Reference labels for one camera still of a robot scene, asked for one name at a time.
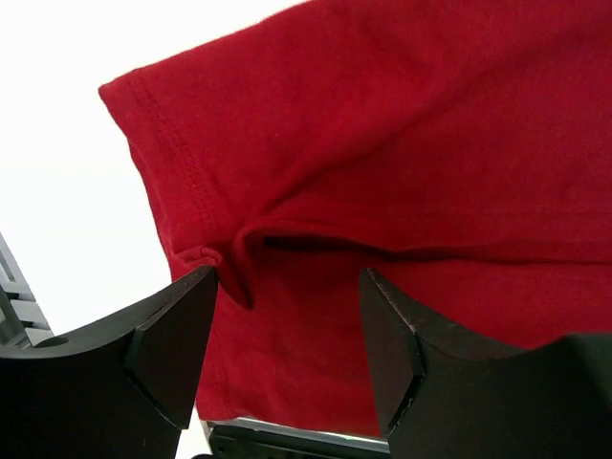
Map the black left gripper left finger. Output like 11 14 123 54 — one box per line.
1 267 217 458

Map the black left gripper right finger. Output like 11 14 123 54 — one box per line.
359 269 611 458

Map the red t-shirt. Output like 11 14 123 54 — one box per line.
98 1 611 436

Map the aluminium front rail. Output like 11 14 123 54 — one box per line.
196 418 391 458

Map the aluminium rail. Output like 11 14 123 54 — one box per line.
1 237 54 349
196 418 391 458

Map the aluminium left side rail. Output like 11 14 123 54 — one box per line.
1 237 54 349

